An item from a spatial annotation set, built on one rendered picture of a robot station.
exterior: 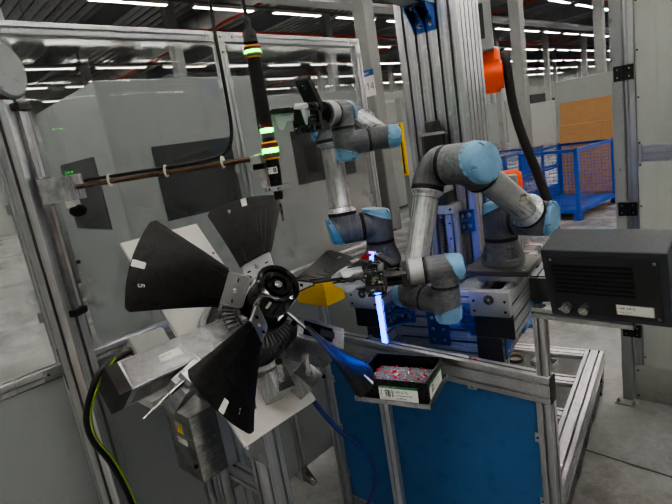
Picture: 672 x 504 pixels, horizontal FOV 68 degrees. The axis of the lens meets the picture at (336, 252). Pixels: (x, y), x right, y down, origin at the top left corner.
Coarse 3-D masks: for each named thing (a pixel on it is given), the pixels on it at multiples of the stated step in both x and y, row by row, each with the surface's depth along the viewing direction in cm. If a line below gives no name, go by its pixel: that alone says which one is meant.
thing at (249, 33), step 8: (248, 24) 125; (248, 32) 124; (248, 40) 124; (256, 40) 125; (272, 160) 131; (272, 168) 131; (272, 176) 132; (280, 176) 133; (272, 184) 133; (280, 184) 133; (280, 192) 133
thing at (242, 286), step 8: (232, 272) 128; (232, 280) 128; (240, 280) 129; (248, 280) 130; (224, 288) 128; (232, 288) 129; (240, 288) 130; (224, 296) 129; (232, 296) 129; (240, 296) 130; (224, 304) 129; (232, 304) 130; (240, 304) 131
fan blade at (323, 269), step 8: (328, 256) 158; (336, 256) 158; (344, 256) 158; (312, 264) 154; (320, 264) 153; (328, 264) 152; (336, 264) 152; (344, 264) 152; (304, 272) 149; (312, 272) 147; (320, 272) 146; (328, 272) 145; (304, 280) 141; (312, 280) 140; (320, 280) 140; (328, 280) 140; (336, 280) 141
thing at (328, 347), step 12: (324, 348) 124; (336, 348) 133; (336, 360) 124; (348, 360) 130; (360, 360) 141; (348, 372) 124; (360, 372) 130; (372, 372) 137; (360, 384) 124; (372, 384) 129; (360, 396) 120
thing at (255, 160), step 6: (252, 156) 131; (258, 156) 131; (252, 162) 132; (258, 162) 132; (264, 162) 134; (258, 168) 131; (264, 168) 132; (264, 174) 132; (264, 180) 132; (264, 186) 133; (270, 186) 134; (276, 186) 131; (282, 186) 131; (288, 186) 133
